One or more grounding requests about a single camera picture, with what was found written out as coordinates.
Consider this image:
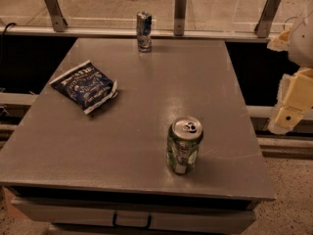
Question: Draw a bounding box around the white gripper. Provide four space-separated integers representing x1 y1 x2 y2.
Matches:
267 2 313 135

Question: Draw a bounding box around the blue chip bag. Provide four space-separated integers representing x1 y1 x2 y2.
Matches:
50 61 117 115

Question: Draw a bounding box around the green soda can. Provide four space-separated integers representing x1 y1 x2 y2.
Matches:
166 117 203 174

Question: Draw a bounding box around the blue silver tall can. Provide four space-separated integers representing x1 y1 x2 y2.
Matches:
136 11 152 52

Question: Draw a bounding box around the cable at right background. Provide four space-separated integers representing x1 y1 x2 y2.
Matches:
283 15 299 31

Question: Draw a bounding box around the right metal railing bracket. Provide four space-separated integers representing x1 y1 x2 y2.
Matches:
254 0 282 38

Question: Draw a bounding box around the metal railing bracket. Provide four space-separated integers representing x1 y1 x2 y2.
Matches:
254 0 282 38
44 0 67 32
173 0 187 36

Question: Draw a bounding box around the middle metal railing bracket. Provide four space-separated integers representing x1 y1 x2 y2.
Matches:
173 0 187 36

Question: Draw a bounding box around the left metal railing bracket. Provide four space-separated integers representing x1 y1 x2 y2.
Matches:
44 0 67 32

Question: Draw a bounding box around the grey drawer with black handle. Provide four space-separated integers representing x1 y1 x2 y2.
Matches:
11 196 255 235

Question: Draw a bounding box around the black cable at left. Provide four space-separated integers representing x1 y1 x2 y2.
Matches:
0 22 18 71

